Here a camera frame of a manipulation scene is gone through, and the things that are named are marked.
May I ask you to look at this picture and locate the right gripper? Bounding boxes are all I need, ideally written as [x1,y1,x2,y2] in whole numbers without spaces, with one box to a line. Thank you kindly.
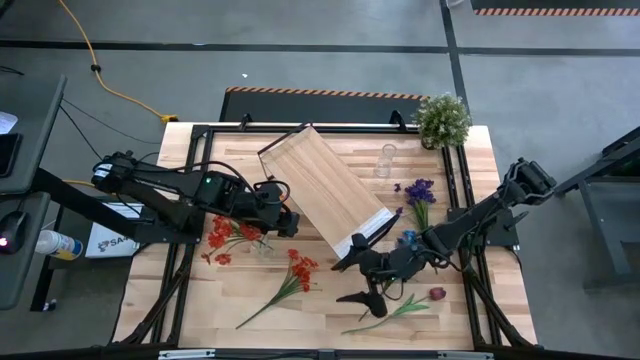
[332,233,430,319]

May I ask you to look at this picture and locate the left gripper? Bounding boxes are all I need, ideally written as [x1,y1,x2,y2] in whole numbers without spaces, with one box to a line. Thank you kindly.
[232,179,301,238]

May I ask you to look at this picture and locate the clear glass vase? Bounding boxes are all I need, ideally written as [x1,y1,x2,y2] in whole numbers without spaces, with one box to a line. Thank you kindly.
[248,233,276,260]
[373,143,399,180]

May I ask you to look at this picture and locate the red artificial flower bunch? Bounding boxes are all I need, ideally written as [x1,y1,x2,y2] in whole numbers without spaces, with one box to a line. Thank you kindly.
[234,248,321,330]
[200,214,265,267]

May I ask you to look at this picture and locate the blue artificial flower bunch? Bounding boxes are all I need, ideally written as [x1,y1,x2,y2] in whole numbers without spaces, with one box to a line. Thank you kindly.
[357,229,421,322]

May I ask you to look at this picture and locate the dark red artificial tulip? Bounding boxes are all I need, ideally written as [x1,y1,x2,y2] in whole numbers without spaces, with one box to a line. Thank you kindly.
[342,286,448,336]

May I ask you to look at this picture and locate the purple artificial flower bunch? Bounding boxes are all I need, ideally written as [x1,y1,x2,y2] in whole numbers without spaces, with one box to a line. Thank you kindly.
[392,178,439,236]

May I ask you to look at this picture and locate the black hazard-striped floor mat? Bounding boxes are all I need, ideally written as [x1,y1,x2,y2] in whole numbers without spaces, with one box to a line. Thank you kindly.
[219,86,431,124]
[469,0,640,17]

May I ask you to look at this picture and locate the potted green plant white blossoms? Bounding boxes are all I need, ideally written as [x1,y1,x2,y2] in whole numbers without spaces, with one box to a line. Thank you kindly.
[412,92,472,151]

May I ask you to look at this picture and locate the white printed cardboard box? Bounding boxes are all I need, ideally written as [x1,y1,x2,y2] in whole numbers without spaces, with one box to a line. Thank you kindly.
[84,201,147,259]

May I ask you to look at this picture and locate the black metal beam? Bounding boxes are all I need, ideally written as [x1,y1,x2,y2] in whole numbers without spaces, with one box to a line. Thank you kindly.
[29,167,151,241]

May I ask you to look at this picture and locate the white spray can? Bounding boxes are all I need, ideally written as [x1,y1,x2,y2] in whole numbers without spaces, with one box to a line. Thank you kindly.
[34,229,84,262]

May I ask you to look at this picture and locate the grey metal stand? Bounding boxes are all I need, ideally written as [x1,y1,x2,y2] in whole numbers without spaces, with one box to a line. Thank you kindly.
[554,124,640,291]

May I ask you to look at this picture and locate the black computer mouse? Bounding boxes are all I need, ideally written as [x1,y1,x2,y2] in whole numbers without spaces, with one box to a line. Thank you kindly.
[0,210,29,255]

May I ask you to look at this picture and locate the grey desk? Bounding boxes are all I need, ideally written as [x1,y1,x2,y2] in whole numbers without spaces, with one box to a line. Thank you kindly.
[0,74,69,311]

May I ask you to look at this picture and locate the black smartphone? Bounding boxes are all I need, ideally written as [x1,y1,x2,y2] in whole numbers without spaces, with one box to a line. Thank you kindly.
[0,132,24,179]

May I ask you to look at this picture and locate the white paper sheet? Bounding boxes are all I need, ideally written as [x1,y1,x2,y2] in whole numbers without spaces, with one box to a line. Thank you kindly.
[0,110,19,135]

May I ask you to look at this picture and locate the wooden shelf black metal frame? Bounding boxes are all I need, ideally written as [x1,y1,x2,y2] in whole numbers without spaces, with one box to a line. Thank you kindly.
[257,122,401,266]

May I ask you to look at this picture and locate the black floor cable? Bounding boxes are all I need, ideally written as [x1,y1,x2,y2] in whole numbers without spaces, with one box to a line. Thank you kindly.
[59,97,162,157]

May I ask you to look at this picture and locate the yellow extension cable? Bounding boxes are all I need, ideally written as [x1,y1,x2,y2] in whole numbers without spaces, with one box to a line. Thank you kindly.
[57,0,179,125]

